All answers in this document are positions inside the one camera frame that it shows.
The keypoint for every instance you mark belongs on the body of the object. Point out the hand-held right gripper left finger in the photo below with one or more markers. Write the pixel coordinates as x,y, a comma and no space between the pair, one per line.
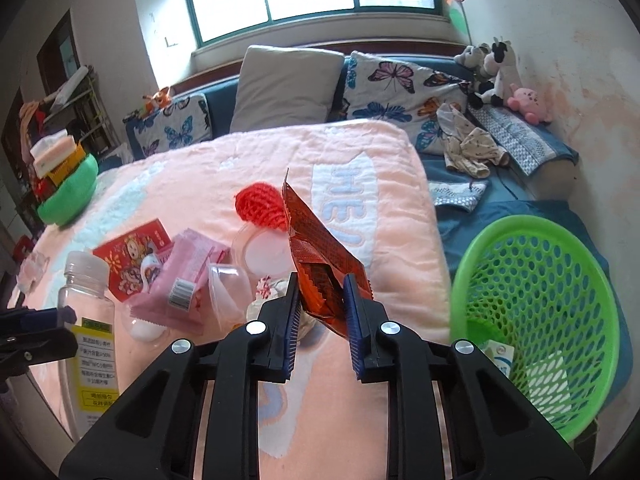
289,330

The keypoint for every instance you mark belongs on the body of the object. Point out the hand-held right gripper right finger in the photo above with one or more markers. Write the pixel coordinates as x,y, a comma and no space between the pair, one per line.
352,330

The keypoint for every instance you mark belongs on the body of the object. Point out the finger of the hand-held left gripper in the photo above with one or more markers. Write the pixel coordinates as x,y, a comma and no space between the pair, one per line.
35,319
45,347

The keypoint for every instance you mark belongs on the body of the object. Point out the white wrapper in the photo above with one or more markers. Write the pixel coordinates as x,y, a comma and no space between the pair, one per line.
267,290

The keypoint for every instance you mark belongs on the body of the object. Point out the clear plastic wrap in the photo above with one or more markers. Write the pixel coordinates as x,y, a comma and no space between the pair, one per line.
32,272

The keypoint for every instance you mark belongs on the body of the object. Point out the clear plastic bottle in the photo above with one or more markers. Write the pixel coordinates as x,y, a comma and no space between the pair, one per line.
87,305

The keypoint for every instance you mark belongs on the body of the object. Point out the clear plastic cup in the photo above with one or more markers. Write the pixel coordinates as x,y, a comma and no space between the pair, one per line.
227,290

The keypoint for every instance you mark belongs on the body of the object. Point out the clear round plastic lid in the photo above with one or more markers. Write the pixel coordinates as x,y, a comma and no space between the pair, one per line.
260,255

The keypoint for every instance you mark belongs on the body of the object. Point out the orange-red snack wrapper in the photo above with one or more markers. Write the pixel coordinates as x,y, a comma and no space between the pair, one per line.
310,240

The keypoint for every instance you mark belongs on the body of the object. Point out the red printed envelope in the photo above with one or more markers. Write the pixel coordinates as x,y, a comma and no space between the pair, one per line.
125,260

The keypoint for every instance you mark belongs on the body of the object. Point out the red foam mesh net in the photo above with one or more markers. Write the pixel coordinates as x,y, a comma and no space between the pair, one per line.
257,205

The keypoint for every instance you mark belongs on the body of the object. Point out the pink snack packet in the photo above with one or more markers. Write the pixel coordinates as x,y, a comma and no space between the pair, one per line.
170,280

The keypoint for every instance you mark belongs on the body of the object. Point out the green plastic basket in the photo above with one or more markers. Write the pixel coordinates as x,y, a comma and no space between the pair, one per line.
590,280

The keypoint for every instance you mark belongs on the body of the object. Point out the green bowl with sponges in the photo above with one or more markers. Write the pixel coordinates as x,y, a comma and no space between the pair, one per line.
70,195

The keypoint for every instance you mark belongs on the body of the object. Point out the white carton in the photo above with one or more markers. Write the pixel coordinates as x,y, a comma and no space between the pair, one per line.
500,355

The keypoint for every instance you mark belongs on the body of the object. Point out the yellow box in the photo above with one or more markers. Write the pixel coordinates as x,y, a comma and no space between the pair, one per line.
67,165

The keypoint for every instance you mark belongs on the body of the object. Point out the small patterned cloth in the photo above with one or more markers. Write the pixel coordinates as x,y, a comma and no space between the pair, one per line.
457,194

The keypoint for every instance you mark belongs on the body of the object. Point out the pink white tissue pack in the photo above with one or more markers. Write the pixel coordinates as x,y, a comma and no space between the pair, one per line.
52,147

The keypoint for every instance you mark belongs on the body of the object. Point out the pink fleece blanket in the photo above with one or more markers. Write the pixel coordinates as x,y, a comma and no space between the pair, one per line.
200,175

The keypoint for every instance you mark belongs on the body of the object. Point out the red clothes pile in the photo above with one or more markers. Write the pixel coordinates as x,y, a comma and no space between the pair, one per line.
32,125

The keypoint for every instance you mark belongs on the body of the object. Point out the blue sofa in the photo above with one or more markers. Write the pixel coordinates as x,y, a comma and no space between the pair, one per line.
515,195

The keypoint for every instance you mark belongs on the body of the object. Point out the crumpled cream clothes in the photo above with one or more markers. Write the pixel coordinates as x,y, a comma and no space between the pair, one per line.
470,145

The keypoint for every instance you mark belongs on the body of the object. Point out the metal storage rack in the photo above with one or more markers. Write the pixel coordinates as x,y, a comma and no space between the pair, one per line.
92,105

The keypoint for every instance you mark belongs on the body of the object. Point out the small butterfly print pillow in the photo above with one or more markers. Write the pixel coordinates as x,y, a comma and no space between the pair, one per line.
175,125

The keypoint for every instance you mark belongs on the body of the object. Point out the large butterfly print pillow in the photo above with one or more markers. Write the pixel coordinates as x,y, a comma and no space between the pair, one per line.
390,90

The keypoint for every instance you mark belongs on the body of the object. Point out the grey pillow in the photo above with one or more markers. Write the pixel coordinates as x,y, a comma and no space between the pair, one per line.
285,85

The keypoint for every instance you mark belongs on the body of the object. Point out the orange fox plush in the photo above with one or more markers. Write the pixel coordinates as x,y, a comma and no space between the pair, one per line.
157,100

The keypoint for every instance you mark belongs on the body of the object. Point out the grey sofa armrest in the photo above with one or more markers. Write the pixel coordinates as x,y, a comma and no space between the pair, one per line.
555,177

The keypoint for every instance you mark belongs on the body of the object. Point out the blue white patterned cloth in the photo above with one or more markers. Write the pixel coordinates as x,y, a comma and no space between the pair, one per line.
520,135

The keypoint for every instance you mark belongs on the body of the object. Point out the dark wooden door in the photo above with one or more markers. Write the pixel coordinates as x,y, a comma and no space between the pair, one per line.
57,55

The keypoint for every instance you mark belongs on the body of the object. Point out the pink plush toy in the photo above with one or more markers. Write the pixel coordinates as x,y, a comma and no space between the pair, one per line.
530,102

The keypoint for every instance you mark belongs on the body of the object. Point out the grey plush toy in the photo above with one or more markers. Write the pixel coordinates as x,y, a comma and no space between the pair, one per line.
470,57

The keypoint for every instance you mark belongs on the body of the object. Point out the cow plush toy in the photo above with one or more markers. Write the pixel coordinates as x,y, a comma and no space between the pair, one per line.
505,70

